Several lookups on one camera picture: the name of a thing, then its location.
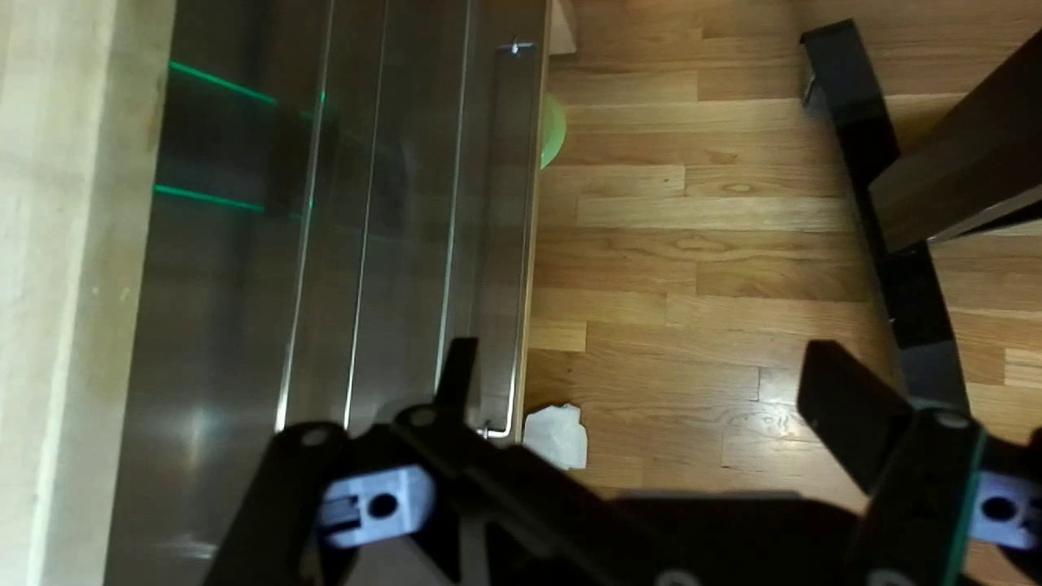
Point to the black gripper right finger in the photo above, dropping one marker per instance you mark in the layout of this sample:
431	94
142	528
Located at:
934	509

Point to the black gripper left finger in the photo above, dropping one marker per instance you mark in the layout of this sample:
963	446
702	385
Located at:
358	541

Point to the wooden kitchen island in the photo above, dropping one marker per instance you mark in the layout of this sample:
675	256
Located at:
67	272

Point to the crumpled white paper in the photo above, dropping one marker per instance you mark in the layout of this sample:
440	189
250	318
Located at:
559	433

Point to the green round object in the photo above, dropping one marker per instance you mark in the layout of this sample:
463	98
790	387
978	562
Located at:
555	131

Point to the stainless steel drawer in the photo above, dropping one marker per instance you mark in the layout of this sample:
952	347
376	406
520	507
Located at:
215	327
516	216
411	216

